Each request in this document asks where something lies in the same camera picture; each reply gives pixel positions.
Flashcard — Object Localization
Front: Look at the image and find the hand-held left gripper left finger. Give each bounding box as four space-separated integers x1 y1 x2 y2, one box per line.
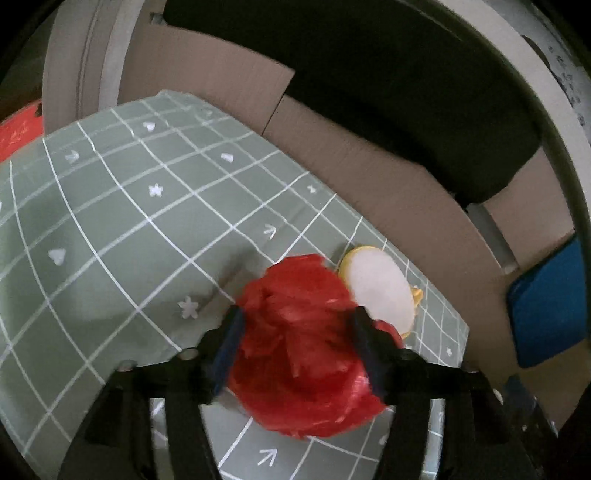
58 305 247 480

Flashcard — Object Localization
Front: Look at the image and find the blue cloth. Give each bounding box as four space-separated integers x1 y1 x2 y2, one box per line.
506 237 591 369

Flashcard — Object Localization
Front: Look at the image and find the printed grey bed sheet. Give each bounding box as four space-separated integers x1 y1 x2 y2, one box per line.
521 32 591 141

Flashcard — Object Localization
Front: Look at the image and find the red plastic bag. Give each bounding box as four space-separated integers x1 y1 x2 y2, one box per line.
228 254 406 440

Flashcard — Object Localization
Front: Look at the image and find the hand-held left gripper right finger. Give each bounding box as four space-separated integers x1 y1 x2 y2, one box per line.
350 307 543 480

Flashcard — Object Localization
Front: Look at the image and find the yellow rimmed white dish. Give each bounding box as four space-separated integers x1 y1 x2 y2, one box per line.
338 246 424 341

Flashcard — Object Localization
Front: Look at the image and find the brown cardboard sheet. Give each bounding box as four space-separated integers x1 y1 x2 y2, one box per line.
117 23 579 431

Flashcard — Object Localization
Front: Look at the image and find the red box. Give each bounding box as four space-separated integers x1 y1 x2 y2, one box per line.
0 103 45 163

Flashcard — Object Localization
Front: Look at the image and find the green grid tablecloth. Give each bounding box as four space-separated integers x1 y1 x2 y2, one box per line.
0 89 470 480

